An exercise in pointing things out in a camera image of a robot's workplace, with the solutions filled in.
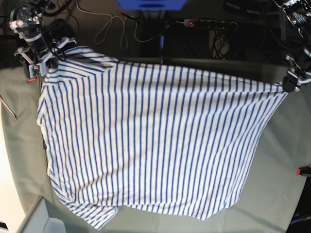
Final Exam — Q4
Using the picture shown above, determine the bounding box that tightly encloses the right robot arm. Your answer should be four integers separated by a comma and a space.
9, 0, 74, 68

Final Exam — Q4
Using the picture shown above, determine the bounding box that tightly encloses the white power strip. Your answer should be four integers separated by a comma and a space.
183, 19, 238, 30

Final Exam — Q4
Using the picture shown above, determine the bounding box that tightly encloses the white plastic bin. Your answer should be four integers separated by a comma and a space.
17, 196, 66, 233

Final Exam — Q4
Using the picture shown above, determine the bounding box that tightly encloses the red black clamp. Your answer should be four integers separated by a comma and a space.
158, 34, 165, 64
296, 166, 311, 178
20, 57, 38, 82

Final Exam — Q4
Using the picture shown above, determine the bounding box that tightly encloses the green table cloth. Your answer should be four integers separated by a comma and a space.
0, 67, 311, 233

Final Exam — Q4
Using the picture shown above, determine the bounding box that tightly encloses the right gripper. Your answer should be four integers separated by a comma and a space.
14, 36, 77, 69

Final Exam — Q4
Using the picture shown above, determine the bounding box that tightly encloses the metal rod on table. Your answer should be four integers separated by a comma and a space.
0, 96, 17, 120

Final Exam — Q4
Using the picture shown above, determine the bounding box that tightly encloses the black round stand base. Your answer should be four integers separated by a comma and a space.
44, 18, 75, 40

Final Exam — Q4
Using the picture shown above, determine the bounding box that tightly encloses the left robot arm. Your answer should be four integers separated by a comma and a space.
265, 0, 311, 93

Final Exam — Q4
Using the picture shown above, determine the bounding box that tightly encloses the red black clamp left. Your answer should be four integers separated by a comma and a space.
20, 57, 38, 82

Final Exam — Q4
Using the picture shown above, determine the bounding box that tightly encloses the grey looped cable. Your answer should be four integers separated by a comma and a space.
75, 0, 137, 50

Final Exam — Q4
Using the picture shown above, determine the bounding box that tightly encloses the red black clamp middle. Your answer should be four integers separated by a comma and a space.
158, 34, 165, 64

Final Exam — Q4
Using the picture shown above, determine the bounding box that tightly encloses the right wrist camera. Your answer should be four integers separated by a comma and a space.
28, 63, 47, 79

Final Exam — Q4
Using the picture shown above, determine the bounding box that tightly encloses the blue white striped t-shirt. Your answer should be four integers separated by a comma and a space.
37, 47, 287, 230

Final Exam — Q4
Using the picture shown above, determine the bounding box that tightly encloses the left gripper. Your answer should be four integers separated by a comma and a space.
282, 54, 311, 93

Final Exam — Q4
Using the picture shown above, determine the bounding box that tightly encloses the red black clamp right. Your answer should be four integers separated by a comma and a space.
296, 166, 311, 178

